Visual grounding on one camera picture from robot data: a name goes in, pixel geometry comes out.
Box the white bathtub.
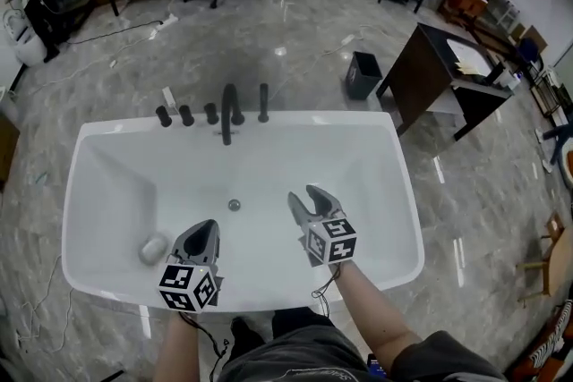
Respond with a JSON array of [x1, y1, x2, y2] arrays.
[[61, 110, 425, 313]]

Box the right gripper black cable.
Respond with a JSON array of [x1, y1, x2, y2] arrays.
[[312, 263, 344, 318]]

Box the round wooden stool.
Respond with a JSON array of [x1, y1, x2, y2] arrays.
[[517, 212, 573, 305]]

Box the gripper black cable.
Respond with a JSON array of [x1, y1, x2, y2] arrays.
[[178, 311, 232, 372], [312, 263, 344, 318]]

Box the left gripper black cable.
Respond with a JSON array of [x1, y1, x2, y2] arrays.
[[178, 311, 232, 372]]

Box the black arched faucet spout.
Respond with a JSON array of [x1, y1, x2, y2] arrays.
[[220, 83, 245, 147]]

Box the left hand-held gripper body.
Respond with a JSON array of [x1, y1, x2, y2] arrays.
[[157, 253, 224, 315]]

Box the person's left forearm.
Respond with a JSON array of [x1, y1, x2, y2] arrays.
[[154, 310, 201, 382]]

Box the striped orange chair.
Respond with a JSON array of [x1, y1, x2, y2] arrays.
[[514, 299, 573, 382]]

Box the dark wooden vanity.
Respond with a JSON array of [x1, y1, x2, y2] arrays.
[[375, 21, 515, 143]]

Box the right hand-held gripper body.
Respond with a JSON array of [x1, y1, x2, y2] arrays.
[[298, 214, 358, 268]]

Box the person's black trousers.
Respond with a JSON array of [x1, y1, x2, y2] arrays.
[[271, 307, 335, 341]]

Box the blue phone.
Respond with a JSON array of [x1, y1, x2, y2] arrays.
[[366, 352, 386, 377]]

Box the white papers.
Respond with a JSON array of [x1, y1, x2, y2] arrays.
[[454, 60, 478, 80]]

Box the person's gray printed shirt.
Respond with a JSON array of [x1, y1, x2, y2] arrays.
[[217, 324, 507, 382]]

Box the gray oval pad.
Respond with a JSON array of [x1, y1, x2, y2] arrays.
[[138, 232, 170, 267]]

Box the large brown cardboard box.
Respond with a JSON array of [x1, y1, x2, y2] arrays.
[[0, 111, 21, 193]]

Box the person's right forearm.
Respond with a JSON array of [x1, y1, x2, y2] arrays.
[[335, 259, 422, 366]]

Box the person's black left shoe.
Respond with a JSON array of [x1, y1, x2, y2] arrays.
[[230, 316, 266, 357]]

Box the white toilet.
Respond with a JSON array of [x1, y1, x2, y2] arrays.
[[3, 8, 48, 66]]

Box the blue padded chair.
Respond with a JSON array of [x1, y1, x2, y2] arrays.
[[518, 38, 545, 68]]

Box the black trash bin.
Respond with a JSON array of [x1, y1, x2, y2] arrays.
[[345, 51, 384, 100]]

